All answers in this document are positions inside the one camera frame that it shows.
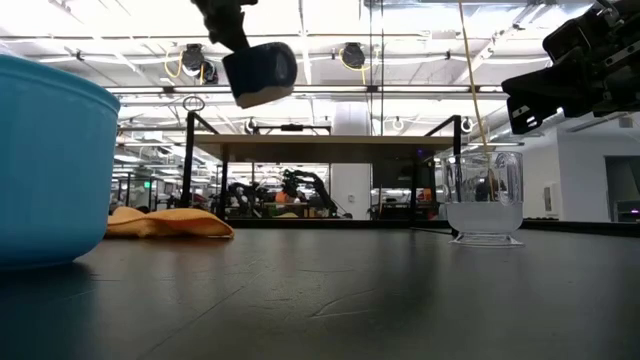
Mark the clear glass mug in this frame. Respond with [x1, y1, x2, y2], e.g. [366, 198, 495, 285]
[441, 150, 525, 248]

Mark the orange cloth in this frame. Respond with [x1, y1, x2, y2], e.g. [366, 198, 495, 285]
[104, 206, 236, 240]

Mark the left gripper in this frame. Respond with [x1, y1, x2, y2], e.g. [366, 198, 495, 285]
[189, 0, 259, 54]

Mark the thin wooden stick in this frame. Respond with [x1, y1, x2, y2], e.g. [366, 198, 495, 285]
[457, 0, 494, 166]

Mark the dark blue ceramic mug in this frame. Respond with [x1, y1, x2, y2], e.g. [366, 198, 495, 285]
[221, 41, 299, 110]

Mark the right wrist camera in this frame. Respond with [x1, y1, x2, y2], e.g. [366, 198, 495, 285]
[542, 18, 601, 69]

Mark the black ceiling cable reel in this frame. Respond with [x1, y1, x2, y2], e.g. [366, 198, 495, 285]
[180, 42, 220, 85]
[339, 42, 369, 71]

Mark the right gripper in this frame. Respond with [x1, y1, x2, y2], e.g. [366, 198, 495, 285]
[502, 0, 640, 135]

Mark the wooden shelf with black legs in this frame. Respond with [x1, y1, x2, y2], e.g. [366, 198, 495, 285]
[180, 94, 464, 225]

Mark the turquoise plastic mug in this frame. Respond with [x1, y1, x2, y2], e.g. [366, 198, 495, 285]
[0, 53, 122, 271]

